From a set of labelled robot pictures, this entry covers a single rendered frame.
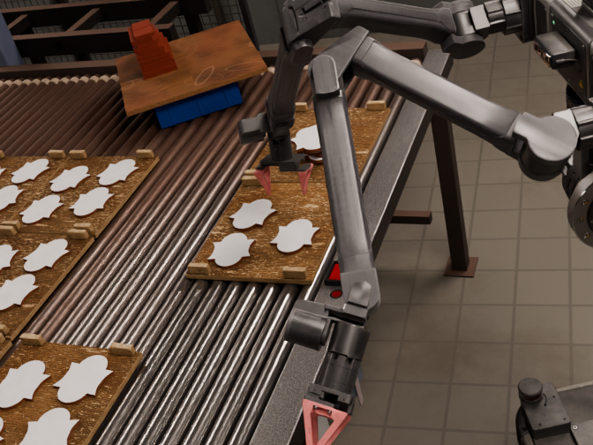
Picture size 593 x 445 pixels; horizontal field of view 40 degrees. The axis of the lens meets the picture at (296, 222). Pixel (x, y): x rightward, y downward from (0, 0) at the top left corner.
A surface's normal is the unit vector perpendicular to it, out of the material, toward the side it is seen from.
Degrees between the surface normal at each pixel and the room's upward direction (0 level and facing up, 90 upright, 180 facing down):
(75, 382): 0
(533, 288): 0
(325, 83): 38
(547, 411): 0
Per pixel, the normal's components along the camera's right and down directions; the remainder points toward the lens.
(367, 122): -0.22, -0.79
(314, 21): -0.59, -0.11
